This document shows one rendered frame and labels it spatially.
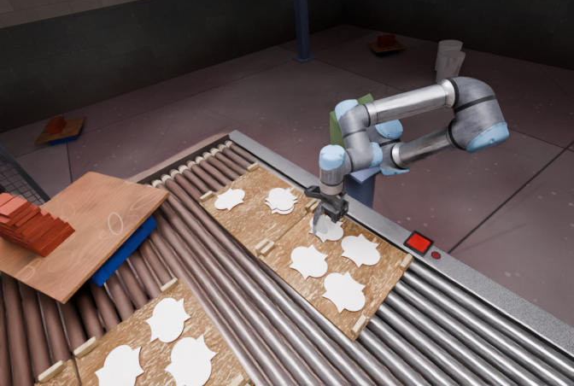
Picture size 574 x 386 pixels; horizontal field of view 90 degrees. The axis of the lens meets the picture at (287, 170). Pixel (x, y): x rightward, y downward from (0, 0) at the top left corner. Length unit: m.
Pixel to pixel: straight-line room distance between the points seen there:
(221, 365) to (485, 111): 1.05
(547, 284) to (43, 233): 2.61
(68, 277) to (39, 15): 4.58
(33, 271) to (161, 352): 0.54
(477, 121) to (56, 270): 1.43
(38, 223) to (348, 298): 1.06
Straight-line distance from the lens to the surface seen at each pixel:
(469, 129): 1.06
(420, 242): 1.17
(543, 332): 1.15
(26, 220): 1.29
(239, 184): 1.39
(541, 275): 2.51
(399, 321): 1.01
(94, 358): 1.15
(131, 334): 1.12
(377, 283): 1.04
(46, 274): 1.30
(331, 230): 1.13
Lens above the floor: 1.83
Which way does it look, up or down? 40 degrees down
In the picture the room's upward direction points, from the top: 8 degrees counter-clockwise
